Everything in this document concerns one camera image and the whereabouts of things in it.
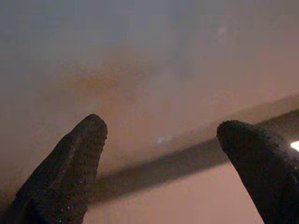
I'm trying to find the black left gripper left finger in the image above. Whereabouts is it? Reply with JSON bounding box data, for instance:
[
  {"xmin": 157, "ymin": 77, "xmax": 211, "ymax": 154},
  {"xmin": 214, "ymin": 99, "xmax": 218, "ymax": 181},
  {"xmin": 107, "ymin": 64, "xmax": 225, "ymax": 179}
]
[{"xmin": 0, "ymin": 113, "xmax": 108, "ymax": 224}]

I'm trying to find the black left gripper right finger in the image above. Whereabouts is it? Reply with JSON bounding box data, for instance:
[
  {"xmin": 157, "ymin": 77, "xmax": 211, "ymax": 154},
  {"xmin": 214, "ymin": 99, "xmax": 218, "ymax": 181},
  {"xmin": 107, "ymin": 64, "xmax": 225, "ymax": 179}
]
[{"xmin": 216, "ymin": 119, "xmax": 299, "ymax": 224}]

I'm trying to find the white kitchen cabinet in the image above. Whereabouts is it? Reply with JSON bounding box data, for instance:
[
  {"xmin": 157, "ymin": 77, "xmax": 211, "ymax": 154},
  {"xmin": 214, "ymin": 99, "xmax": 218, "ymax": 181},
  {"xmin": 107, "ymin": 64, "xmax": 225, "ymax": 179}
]
[{"xmin": 0, "ymin": 0, "xmax": 299, "ymax": 224}]

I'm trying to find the metal cabinet handle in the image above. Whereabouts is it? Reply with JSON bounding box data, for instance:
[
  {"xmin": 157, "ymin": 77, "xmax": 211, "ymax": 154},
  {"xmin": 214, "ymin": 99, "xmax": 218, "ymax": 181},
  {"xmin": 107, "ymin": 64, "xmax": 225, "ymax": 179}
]
[{"xmin": 93, "ymin": 108, "xmax": 299, "ymax": 203}]

